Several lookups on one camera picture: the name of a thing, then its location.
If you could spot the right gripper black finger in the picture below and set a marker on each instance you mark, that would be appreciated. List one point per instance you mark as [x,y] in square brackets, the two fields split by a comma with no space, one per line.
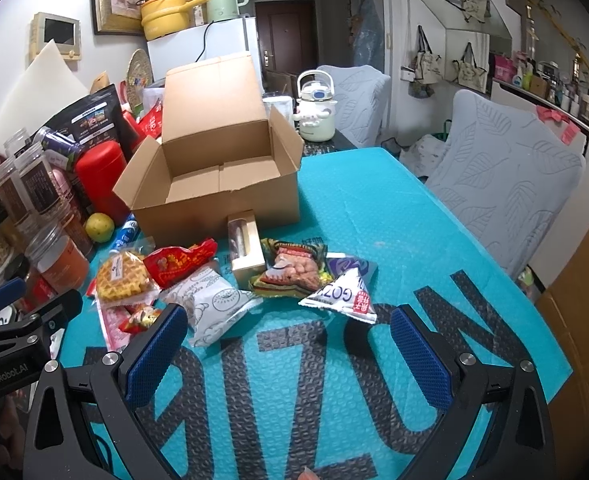
[59,307]

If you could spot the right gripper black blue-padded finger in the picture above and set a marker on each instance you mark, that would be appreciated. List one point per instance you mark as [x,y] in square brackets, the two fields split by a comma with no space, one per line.
[517,442]
[60,444]

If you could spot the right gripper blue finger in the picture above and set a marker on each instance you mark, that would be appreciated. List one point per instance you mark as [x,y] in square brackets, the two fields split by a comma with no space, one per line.
[11,292]

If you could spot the pink white snack stick packet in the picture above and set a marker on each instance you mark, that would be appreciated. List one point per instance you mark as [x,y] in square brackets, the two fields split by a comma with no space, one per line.
[110,320]

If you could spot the waffle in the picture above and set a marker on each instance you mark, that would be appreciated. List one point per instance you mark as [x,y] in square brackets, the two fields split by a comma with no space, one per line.
[123,280]

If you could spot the red chinese snack packet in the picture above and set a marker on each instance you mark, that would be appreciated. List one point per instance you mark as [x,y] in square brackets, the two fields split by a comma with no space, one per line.
[169,265]

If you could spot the white bread drawing packet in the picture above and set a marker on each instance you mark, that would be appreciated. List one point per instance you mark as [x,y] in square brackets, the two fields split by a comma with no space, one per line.
[212,304]

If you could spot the small window gift box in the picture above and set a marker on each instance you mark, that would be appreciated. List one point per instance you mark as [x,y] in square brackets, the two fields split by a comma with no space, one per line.
[245,248]

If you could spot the silver purple triangular snack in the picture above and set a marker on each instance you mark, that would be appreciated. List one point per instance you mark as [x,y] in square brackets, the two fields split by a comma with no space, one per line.
[347,293]

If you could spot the nutritious cereal snack bag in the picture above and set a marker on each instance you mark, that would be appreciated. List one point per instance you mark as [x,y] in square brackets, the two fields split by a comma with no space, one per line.
[292,269]

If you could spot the small red gold candy packet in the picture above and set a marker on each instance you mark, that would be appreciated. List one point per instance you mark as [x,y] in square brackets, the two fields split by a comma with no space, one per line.
[140,319]

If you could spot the person's hand holding gripper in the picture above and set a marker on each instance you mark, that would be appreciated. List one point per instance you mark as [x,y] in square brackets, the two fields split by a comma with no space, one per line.
[12,436]

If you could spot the orange labelled plastic jar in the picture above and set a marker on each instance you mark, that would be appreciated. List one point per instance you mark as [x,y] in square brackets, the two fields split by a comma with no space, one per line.
[55,255]

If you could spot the dark brown labelled jar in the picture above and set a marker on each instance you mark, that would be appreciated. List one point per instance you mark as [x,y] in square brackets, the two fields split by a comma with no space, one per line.
[65,215]

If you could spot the yellow green lemon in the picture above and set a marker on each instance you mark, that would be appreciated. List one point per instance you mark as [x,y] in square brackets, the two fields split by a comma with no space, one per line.
[99,227]

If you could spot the blue white tablet tube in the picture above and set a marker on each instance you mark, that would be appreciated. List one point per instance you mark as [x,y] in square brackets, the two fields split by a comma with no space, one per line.
[126,235]

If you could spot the grain filled clear jar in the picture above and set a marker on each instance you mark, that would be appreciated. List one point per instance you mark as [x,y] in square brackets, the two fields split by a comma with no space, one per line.
[35,174]

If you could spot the pink bottle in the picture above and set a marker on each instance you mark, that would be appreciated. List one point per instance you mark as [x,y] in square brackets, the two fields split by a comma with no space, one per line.
[64,187]

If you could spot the brown cardboard box at right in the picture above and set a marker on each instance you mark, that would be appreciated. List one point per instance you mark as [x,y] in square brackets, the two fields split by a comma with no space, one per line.
[565,308]

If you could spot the red cylindrical container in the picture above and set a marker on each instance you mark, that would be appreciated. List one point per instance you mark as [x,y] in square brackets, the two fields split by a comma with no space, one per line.
[98,170]

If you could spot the purple can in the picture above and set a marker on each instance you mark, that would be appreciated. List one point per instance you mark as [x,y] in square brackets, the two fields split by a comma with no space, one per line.
[52,140]

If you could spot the teal bubble mailer mat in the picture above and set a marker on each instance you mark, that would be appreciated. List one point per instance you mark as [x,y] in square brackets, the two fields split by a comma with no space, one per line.
[289,388]

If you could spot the black standing pouch bag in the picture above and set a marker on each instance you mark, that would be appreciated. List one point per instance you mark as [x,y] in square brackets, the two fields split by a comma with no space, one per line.
[95,119]

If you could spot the white foam board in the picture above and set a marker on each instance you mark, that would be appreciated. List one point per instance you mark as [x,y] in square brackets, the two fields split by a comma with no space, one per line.
[47,86]

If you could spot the open cardboard box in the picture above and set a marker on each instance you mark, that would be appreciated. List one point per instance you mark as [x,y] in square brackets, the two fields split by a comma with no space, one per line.
[221,153]

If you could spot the near grey leaf chair cover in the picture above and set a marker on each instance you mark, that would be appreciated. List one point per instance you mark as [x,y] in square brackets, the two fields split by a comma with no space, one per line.
[506,176]

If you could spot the grey leaf chair cover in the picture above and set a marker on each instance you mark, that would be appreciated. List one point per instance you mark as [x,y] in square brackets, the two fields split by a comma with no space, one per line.
[506,176]
[362,94]

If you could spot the woven round mat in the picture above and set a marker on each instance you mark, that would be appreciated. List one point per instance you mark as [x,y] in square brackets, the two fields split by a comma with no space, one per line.
[138,76]

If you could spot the white paper towel roll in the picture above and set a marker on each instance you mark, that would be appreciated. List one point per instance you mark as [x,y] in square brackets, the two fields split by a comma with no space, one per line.
[284,105]

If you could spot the white cartoon kettle bottle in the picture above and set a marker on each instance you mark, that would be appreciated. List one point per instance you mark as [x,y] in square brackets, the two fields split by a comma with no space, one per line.
[316,106]

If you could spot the white mini fridge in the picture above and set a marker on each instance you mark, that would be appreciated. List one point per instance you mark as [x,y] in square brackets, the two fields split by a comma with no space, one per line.
[206,41]

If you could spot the right hanging tote bag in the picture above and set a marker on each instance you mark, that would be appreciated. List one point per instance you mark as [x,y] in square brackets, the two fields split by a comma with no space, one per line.
[468,73]

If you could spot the hanging tote bag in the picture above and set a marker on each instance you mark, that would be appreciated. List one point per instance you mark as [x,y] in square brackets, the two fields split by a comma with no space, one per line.
[468,73]
[426,64]

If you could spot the far grey leaf chair cover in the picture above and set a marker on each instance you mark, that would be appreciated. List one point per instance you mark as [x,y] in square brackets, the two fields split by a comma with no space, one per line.
[362,94]

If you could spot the left hanging tote bag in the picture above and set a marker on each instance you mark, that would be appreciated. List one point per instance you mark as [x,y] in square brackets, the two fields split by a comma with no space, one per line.
[426,64]

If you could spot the dark brown door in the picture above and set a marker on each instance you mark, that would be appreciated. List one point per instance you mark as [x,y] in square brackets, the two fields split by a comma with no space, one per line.
[287,35]

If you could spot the wall intercom monitor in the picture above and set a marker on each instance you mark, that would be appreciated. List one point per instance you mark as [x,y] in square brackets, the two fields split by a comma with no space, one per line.
[64,33]

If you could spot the yellow pot with handle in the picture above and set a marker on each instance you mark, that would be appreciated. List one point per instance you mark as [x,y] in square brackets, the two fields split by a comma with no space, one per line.
[165,17]

